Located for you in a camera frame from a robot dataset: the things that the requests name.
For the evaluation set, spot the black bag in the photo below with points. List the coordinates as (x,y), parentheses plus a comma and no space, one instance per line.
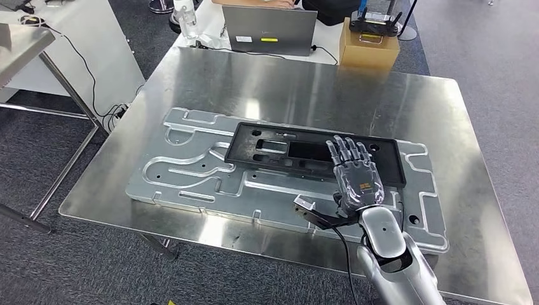
(332,12)

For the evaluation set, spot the black round base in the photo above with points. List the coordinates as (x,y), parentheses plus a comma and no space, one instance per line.
(171,24)

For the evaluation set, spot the white panel desk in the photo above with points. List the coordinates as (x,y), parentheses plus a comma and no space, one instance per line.
(105,54)

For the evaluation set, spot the chrome stanchion base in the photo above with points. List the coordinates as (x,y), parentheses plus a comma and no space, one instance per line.
(160,6)

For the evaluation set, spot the black plastic frame part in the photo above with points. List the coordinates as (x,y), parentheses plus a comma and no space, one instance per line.
(244,147)

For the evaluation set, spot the steel frame side table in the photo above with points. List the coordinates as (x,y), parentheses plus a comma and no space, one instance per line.
(25,50)

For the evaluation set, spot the grey laptop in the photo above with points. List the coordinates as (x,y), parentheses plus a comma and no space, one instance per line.
(269,29)

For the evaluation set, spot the clear water bottle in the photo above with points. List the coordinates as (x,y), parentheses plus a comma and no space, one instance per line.
(187,21)

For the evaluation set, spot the white laptop desk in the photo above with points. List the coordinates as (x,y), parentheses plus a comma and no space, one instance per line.
(328,38)

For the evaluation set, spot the stainless steel workbench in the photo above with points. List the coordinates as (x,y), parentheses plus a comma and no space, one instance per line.
(294,92)

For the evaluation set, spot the white floor stand base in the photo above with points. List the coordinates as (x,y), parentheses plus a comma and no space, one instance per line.
(407,33)

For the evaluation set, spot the white power strip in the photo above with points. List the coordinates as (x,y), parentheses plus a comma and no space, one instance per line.
(121,111)

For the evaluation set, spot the aluminium fixture plate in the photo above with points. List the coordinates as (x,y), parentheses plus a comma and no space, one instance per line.
(202,189)

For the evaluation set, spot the cardboard box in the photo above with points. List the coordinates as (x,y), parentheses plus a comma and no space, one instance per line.
(368,54)

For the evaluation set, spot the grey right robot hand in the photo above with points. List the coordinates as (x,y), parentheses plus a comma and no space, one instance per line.
(358,181)

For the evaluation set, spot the black antenna device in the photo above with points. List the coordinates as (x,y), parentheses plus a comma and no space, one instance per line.
(375,26)

